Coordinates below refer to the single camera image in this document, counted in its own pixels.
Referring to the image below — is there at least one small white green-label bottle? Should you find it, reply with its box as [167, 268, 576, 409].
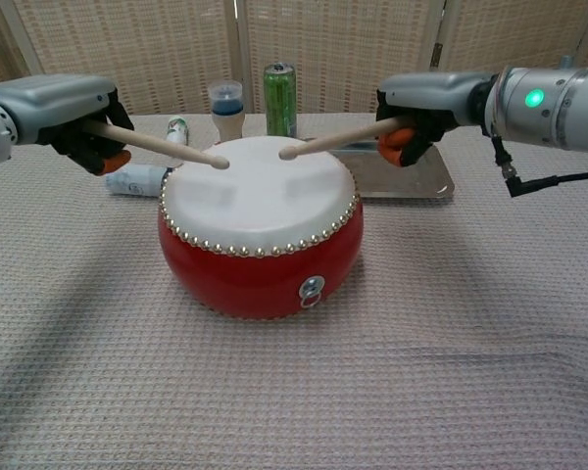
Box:
[165, 115, 190, 148]

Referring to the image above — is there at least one green drink can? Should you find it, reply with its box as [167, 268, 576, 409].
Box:
[264, 62, 298, 138]

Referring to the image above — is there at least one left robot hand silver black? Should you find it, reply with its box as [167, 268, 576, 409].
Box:
[0, 72, 134, 177]

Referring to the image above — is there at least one woven folding screen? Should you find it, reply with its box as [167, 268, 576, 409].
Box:
[0, 0, 588, 121]

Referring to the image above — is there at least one white bottle with blue cap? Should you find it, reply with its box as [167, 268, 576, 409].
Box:
[102, 164, 175, 199]

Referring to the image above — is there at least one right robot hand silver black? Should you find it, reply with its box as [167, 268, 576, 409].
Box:
[374, 71, 496, 168]

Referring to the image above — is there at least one beige woven tablecloth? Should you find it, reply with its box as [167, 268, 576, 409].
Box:
[0, 112, 588, 470]

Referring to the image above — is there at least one red drum with white head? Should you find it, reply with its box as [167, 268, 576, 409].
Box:
[157, 135, 366, 322]

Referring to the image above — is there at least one beige bottle with clear cap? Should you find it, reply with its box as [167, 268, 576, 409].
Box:
[206, 78, 246, 147]

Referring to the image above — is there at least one wooden drumstick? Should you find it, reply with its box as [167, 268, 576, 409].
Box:
[81, 118, 231, 170]
[277, 117, 406, 162]

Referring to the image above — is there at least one rectangular stainless steel tray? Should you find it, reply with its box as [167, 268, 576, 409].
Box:
[322, 141, 456, 201]

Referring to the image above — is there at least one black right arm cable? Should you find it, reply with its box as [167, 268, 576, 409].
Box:
[489, 134, 588, 200]

